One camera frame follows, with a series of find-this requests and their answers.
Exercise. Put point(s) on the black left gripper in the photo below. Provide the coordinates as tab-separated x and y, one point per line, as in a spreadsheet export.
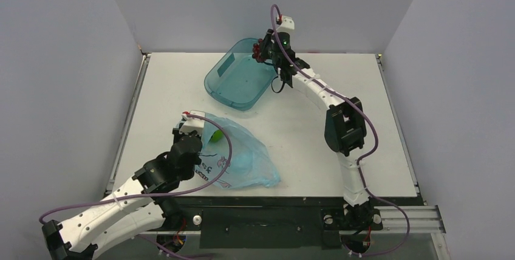
178	136

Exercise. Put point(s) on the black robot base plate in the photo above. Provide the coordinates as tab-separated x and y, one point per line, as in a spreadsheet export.
271	222

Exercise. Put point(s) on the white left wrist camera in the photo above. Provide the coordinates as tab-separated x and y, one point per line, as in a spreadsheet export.
192	121

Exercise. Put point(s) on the green fake fruit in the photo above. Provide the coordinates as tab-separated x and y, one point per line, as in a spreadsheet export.
216	136

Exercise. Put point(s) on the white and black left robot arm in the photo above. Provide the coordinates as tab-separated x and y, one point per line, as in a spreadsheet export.
142	203

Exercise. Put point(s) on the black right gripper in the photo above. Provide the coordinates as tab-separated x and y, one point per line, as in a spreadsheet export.
266	48

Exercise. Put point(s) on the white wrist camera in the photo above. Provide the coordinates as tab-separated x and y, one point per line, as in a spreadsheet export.
285	24
192	121

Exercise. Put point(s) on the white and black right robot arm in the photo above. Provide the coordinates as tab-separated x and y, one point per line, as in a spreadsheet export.
345	127

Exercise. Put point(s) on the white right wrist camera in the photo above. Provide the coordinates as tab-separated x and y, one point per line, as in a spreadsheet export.
285	24

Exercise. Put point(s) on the red fake grape bunch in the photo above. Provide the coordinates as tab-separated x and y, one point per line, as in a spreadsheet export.
256	51

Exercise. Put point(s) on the light blue plastic bag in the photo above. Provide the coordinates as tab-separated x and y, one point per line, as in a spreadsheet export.
250	163

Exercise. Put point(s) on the teal transparent plastic tray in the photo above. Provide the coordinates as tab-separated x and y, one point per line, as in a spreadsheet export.
237	80

